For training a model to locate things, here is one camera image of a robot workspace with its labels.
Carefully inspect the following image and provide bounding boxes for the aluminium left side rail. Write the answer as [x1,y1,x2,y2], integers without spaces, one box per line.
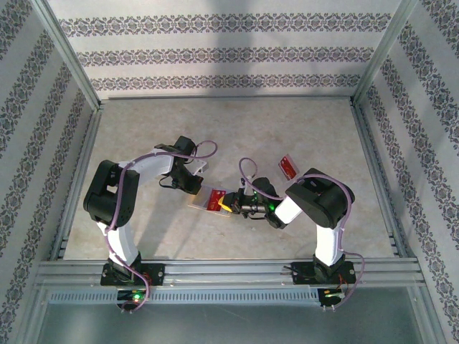
[49,103,103,261]

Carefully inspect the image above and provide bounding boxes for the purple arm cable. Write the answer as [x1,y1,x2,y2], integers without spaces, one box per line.
[102,140,219,313]
[238,157,366,312]

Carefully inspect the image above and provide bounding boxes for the red VIP credit card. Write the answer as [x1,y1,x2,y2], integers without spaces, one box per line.
[206,188,227,212]

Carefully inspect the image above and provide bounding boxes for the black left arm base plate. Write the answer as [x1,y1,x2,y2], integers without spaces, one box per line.
[100,262,166,287]

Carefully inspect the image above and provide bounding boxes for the wooden board with clear cover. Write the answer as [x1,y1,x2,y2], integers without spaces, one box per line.
[186,185,232,219]

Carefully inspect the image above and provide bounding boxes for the grey metal bottom panel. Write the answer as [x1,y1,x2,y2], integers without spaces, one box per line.
[37,286,445,344]

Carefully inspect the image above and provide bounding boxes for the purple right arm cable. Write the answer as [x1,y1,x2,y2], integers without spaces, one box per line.
[238,157,366,312]

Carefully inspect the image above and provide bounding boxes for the aluminium rail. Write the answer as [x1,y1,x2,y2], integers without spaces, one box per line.
[349,100,417,259]
[107,95,354,101]
[35,260,424,287]
[49,103,103,261]

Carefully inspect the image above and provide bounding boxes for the aluminium right side rail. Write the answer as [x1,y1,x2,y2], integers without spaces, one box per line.
[349,100,417,259]

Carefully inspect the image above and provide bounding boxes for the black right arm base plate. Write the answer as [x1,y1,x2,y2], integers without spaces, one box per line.
[292,261,357,286]

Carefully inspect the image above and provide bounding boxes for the red credit card stack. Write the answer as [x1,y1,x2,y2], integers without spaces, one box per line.
[278,153,301,181]

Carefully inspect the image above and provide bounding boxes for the aluminium left corner post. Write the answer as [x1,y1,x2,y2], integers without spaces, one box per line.
[30,0,103,112]

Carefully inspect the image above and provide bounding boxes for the aluminium right corner post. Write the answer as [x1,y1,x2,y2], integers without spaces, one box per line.
[353,0,419,105]

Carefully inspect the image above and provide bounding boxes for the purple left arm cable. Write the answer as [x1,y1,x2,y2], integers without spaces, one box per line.
[102,140,219,313]

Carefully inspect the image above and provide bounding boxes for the aluminium corner post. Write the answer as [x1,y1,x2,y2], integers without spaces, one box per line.
[353,0,419,105]
[30,0,103,112]

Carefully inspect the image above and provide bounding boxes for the clear acrylic card box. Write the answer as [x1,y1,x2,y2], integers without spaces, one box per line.
[276,153,303,183]

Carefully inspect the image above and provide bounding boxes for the aluminium front rail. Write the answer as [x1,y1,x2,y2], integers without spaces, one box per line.
[35,260,424,287]

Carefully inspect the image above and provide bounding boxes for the slotted grey cable duct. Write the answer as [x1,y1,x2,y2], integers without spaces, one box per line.
[46,288,320,305]

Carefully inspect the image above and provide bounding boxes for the aluminium back rail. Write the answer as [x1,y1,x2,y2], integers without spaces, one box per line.
[107,95,354,101]

